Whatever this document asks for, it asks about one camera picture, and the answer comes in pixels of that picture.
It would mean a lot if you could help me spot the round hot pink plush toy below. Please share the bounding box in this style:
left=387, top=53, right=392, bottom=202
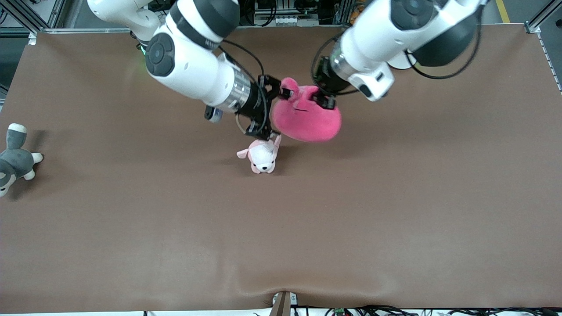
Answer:
left=270, top=77, right=342, bottom=143

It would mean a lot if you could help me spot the pale pink white plush dog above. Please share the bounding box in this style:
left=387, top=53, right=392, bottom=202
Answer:
left=237, top=134, right=282, bottom=174

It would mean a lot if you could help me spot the brown table cloth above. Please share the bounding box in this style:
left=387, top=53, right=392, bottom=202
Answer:
left=0, top=24, right=562, bottom=313

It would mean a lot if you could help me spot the grey white plush husky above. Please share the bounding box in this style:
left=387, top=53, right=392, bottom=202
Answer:
left=0, top=123, right=44, bottom=198

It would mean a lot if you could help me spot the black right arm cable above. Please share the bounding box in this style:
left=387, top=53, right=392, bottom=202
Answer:
left=219, top=39, right=274, bottom=134

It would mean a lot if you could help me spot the metal bracket at table edge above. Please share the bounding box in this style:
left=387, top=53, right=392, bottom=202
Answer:
left=272, top=291, right=298, bottom=316

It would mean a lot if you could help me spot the black cable bundle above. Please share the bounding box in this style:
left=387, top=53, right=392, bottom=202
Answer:
left=325, top=305, right=562, bottom=316

